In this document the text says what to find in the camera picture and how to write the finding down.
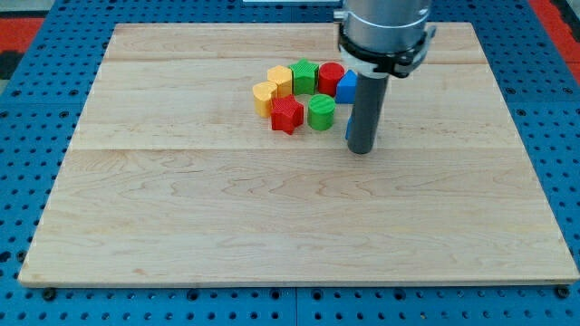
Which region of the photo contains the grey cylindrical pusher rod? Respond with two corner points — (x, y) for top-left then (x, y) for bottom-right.
(347, 74), (389, 154)

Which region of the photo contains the blue cube block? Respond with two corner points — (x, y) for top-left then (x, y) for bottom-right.
(344, 116), (353, 140)

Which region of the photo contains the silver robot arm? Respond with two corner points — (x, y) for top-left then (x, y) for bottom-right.
(333, 0), (436, 154)

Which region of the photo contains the blue triangle block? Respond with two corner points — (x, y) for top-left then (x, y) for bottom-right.
(334, 70), (357, 104)

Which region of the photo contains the red cylinder block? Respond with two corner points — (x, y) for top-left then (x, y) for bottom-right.
(318, 62), (345, 97)

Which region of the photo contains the green cylinder block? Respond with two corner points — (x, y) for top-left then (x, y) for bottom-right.
(307, 94), (336, 131)

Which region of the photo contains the green star block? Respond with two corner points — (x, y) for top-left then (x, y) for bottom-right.
(288, 59), (319, 95)

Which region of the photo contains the red star block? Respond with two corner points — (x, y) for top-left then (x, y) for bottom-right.
(271, 95), (304, 135)

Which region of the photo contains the yellow hexagon block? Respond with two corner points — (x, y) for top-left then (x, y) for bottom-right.
(266, 65), (294, 98)

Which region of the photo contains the yellow heart block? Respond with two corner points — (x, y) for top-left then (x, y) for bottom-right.
(252, 81), (277, 118)

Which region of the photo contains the wooden board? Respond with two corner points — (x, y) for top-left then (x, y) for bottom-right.
(19, 23), (579, 288)

